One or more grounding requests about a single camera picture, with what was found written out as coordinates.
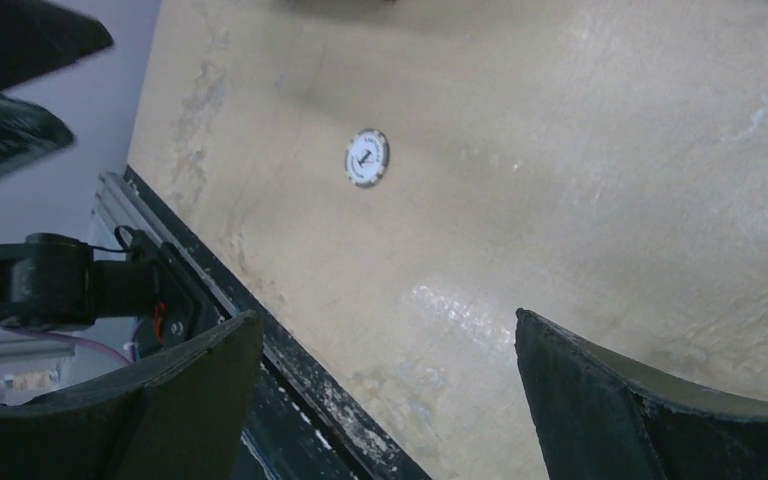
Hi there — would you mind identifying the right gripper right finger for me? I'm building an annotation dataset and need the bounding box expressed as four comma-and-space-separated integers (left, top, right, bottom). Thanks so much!
515, 309, 768, 479

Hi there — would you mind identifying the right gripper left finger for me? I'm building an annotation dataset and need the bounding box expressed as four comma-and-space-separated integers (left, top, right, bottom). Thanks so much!
0, 312, 263, 479

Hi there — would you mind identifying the white poker chip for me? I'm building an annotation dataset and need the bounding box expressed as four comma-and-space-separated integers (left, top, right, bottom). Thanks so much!
344, 129, 390, 189

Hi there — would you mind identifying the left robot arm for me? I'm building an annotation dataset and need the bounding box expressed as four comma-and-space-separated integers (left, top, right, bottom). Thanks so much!
0, 1, 160, 336

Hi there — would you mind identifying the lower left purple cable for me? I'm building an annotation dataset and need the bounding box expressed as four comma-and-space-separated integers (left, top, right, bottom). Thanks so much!
19, 327, 135, 367

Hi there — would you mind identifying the black metal table frame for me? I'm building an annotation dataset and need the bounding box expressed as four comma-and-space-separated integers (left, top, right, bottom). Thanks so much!
92, 165, 432, 480

